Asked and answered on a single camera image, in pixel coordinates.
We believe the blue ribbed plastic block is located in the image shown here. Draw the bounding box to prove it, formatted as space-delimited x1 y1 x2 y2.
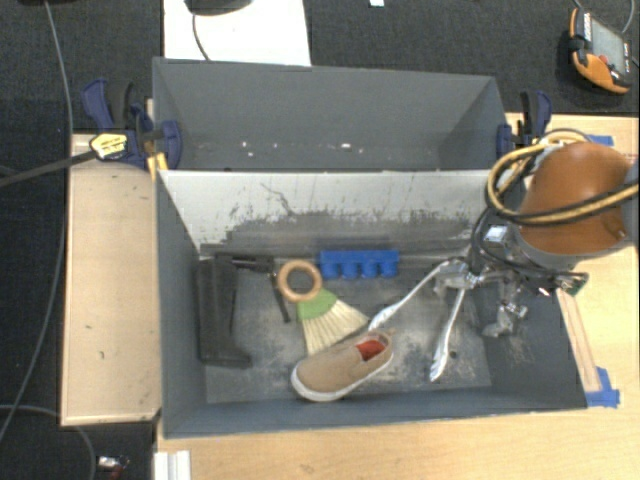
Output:
316 248 402 281

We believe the hand brush with wooden ring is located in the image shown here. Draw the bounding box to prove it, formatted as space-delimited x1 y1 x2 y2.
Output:
276 259 372 356

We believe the grey metal bin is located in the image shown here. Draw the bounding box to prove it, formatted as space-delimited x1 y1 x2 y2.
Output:
149 56 589 440

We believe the tan slip-on shoe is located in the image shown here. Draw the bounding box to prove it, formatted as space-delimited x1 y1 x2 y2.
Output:
290 329 397 403

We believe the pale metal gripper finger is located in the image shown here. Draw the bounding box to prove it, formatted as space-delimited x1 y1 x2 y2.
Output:
429 276 475 384
368 261 469 332

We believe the pale wood flat board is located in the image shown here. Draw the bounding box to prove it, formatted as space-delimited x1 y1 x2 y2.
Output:
59 132 164 427

